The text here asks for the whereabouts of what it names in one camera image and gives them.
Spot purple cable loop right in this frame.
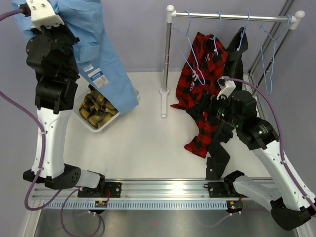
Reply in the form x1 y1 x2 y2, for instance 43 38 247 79
192 208 266 227

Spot metal clothes rack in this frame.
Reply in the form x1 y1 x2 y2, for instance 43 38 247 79
160 0 305 119

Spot white plastic basket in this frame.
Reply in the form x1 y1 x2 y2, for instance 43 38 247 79
74 83 141 134

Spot light blue wire hanger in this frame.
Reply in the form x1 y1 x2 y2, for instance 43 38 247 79
259 15 291 96

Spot yellow plaid shirt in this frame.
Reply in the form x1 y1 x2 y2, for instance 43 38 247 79
79 90 118 129

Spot purple cable loop left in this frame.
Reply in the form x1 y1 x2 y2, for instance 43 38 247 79
60 187 106 235

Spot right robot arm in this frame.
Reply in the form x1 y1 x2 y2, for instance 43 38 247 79
187 90 316 231

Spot purple cable loop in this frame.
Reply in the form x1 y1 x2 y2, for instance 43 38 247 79
192 208 266 227
60 187 106 235

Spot red black plaid shirt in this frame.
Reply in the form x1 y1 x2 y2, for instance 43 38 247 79
171 32 229 158

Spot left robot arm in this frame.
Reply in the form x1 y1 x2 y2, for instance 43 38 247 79
23 25 106 197

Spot white slotted cable duct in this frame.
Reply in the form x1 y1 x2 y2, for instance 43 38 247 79
48 200 228 210

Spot dark grey striped shirt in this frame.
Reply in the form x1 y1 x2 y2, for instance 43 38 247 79
206 27 248 181

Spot blue hanger of grey shirt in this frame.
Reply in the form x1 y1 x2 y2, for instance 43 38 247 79
237 13 251 51

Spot blue hanger of red shirt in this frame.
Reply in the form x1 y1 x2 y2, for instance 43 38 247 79
212 12 222 55

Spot light blue shirt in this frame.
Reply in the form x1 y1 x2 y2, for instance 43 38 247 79
12 0 138 114

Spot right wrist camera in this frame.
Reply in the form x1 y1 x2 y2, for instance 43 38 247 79
216 76 236 100

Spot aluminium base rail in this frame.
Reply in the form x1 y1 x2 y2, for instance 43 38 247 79
32 179 277 198

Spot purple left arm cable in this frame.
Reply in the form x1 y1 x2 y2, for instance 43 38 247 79
0 8 65 211

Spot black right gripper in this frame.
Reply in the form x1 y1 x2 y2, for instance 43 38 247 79
186 92 242 129

